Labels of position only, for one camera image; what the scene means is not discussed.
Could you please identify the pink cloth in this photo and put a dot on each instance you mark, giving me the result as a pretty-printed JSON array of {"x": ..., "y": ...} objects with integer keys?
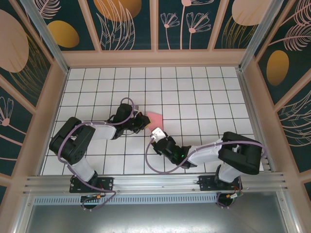
[{"x": 155, "y": 119}]

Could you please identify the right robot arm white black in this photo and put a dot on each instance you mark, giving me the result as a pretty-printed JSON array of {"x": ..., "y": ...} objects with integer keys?
[{"x": 206, "y": 153}]

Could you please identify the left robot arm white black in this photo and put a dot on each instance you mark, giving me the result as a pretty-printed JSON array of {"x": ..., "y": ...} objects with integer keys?
[{"x": 102, "y": 131}]

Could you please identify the grey metal sheet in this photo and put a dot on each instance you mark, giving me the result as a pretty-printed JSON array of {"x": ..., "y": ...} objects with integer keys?
[{"x": 155, "y": 218}]

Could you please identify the small circuit board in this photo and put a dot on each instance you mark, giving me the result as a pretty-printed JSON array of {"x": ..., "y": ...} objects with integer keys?
[
  {"x": 91, "y": 197},
  {"x": 234, "y": 196}
]

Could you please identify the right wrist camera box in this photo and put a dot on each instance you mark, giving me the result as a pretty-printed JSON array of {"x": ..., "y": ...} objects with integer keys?
[{"x": 158, "y": 133}]

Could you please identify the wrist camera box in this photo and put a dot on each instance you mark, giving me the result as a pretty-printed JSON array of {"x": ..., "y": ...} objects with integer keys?
[
  {"x": 136, "y": 108},
  {"x": 158, "y": 133}
]

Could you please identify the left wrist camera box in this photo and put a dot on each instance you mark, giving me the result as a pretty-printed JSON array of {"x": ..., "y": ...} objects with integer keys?
[{"x": 136, "y": 108}]

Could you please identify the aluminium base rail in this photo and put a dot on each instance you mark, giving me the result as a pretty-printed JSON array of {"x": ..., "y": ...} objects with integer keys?
[{"x": 155, "y": 182}]

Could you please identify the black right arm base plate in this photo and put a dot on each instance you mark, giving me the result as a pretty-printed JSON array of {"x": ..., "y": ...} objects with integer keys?
[{"x": 206, "y": 183}]

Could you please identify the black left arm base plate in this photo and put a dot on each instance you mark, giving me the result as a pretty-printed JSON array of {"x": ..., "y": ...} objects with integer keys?
[{"x": 107, "y": 184}]

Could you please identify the aluminium side rail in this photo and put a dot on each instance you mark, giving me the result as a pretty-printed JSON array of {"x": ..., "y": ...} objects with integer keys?
[{"x": 255, "y": 116}]

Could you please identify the wall panel orange circle leaves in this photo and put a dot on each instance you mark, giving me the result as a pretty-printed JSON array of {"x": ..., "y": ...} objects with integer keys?
[{"x": 116, "y": 24}]

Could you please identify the wall panel pink flowers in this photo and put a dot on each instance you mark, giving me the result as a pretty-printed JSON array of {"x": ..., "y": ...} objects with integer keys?
[{"x": 184, "y": 24}]

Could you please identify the aluminium corner post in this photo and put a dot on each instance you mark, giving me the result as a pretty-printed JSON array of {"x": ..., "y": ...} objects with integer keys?
[
  {"x": 48, "y": 41},
  {"x": 257, "y": 34}
]

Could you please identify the wall panel single flower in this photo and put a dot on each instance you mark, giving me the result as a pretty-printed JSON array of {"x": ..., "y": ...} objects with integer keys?
[{"x": 12, "y": 126}]

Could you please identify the wall panel small orange oval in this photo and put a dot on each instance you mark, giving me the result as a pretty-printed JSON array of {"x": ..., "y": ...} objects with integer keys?
[{"x": 73, "y": 14}]

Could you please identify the wall panel large pale oval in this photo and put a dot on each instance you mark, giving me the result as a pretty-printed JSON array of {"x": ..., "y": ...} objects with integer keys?
[{"x": 19, "y": 48}]

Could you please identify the wall panel pink leaf outlines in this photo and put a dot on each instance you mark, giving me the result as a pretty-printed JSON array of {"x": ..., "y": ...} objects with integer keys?
[{"x": 296, "y": 126}]

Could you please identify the wall panel pale circle leaves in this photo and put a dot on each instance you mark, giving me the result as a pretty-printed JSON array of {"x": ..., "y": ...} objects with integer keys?
[{"x": 238, "y": 24}]

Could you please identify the wall panel orange oval fern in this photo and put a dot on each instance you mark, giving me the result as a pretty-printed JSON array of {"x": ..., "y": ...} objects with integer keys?
[{"x": 291, "y": 48}]

